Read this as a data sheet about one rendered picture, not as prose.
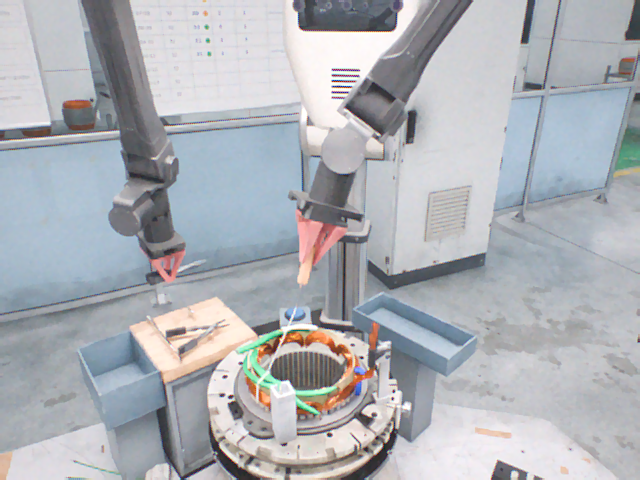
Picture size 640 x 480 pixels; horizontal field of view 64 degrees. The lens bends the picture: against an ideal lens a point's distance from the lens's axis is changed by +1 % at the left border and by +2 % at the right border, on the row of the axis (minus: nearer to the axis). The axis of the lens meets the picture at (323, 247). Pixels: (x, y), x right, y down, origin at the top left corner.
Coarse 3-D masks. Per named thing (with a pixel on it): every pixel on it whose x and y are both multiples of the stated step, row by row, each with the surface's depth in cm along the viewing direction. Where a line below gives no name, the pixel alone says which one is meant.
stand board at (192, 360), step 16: (208, 304) 115; (224, 304) 115; (160, 320) 109; (176, 320) 109; (192, 320) 109; (208, 320) 109; (240, 320) 109; (144, 336) 104; (192, 336) 104; (224, 336) 104; (240, 336) 104; (256, 336) 104; (160, 352) 99; (192, 352) 99; (208, 352) 99; (224, 352) 100; (160, 368) 95; (176, 368) 95; (192, 368) 97
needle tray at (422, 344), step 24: (360, 312) 112; (384, 312) 119; (408, 312) 115; (384, 336) 108; (408, 336) 111; (432, 336) 111; (456, 336) 108; (408, 360) 107; (432, 360) 100; (456, 360) 100; (408, 384) 110; (432, 384) 114; (432, 408) 118; (408, 432) 115
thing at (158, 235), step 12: (156, 216) 94; (168, 216) 95; (144, 228) 95; (156, 228) 94; (168, 228) 96; (144, 240) 97; (156, 240) 95; (168, 240) 96; (180, 240) 96; (156, 252) 93
